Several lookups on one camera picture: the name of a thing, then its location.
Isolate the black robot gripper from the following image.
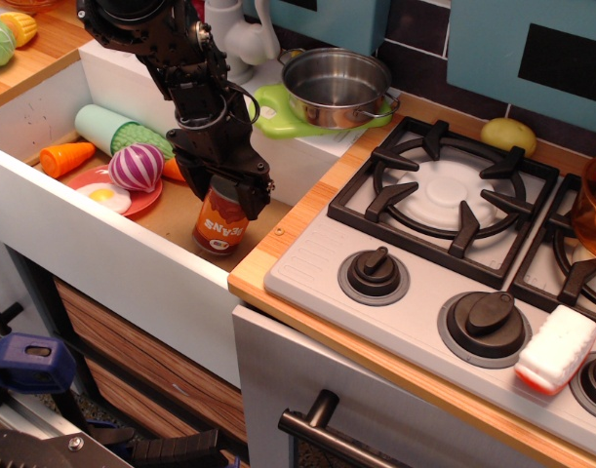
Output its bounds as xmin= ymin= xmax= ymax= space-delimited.
xmin=167 ymin=82 xmax=274 ymax=220

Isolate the orange beans can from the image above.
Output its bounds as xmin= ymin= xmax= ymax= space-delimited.
xmin=192 ymin=175 xmax=249 ymax=255

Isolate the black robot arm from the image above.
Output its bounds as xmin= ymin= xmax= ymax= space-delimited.
xmin=76 ymin=1 xmax=273 ymax=220

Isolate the stainless steel pot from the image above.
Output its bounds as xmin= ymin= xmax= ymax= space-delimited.
xmin=278 ymin=48 xmax=400 ymax=130

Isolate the orange toy carrot right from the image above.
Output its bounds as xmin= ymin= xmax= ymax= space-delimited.
xmin=162 ymin=158 xmax=185 ymax=182

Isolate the orange toy carrot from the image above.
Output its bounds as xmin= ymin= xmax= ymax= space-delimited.
xmin=162 ymin=158 xmax=185 ymax=182
xmin=39 ymin=141 xmax=96 ymax=178

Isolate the green plastic cutting board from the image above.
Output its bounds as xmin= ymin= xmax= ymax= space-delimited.
xmin=251 ymin=82 xmax=395 ymax=139

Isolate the purple striped toy onion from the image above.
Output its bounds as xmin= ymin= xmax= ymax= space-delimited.
xmin=108 ymin=143 xmax=164 ymax=193

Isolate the toy fried egg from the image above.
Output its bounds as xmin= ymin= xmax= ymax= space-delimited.
xmin=76 ymin=182 xmax=132 ymax=214

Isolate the pink plastic plate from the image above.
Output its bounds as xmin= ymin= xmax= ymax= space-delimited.
xmin=66 ymin=165 xmax=163 ymax=216

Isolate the mint green cup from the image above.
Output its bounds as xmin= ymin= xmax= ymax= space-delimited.
xmin=74 ymin=104 xmax=137 ymax=156

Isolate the grey toy faucet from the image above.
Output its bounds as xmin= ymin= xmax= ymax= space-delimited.
xmin=204 ymin=0 xmax=281 ymax=85

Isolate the white toy sink basin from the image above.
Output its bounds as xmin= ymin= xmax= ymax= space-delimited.
xmin=0 ymin=42 xmax=360 ymax=384

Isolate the black left stove knob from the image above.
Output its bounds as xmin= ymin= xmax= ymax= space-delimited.
xmin=338 ymin=246 xmax=411 ymax=307

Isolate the black stove knob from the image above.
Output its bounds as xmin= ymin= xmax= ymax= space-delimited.
xmin=338 ymin=246 xmax=411 ymax=307
xmin=437 ymin=292 xmax=533 ymax=370
xmin=569 ymin=352 xmax=596 ymax=417

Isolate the orange toy carrot left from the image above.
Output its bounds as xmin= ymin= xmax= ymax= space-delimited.
xmin=39 ymin=141 xmax=96 ymax=178

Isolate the black left burner grate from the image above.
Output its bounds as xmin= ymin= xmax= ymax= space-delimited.
xmin=328 ymin=117 xmax=559 ymax=289

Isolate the black burner grate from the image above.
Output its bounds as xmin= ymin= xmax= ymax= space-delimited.
xmin=328 ymin=117 xmax=559 ymax=289
xmin=509 ymin=175 xmax=596 ymax=322

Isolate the grey toy stove top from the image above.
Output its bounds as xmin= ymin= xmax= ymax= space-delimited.
xmin=263 ymin=121 xmax=596 ymax=463

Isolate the yellow toy corn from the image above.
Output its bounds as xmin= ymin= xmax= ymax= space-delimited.
xmin=0 ymin=12 xmax=38 ymax=47

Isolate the yellow toy potato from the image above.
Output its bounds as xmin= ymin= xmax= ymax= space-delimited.
xmin=480 ymin=117 xmax=537 ymax=156

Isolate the black middle stove knob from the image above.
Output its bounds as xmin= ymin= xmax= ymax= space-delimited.
xmin=437 ymin=292 xmax=533 ymax=370

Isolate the black right burner grate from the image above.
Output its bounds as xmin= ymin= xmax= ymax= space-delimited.
xmin=509 ymin=175 xmax=596 ymax=322

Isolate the orange transparent bowl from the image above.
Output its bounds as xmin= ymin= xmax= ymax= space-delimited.
xmin=571 ymin=157 xmax=596 ymax=257

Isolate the white red toy sponge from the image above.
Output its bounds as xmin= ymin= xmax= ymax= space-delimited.
xmin=514 ymin=305 xmax=596 ymax=396

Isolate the black right stove knob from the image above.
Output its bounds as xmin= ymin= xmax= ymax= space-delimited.
xmin=569 ymin=352 xmax=596 ymax=417

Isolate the black oven door handle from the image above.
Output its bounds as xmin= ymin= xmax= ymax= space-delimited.
xmin=278 ymin=389 xmax=406 ymax=467

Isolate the blue clamp handle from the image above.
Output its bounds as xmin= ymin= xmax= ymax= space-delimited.
xmin=0 ymin=332 xmax=77 ymax=394

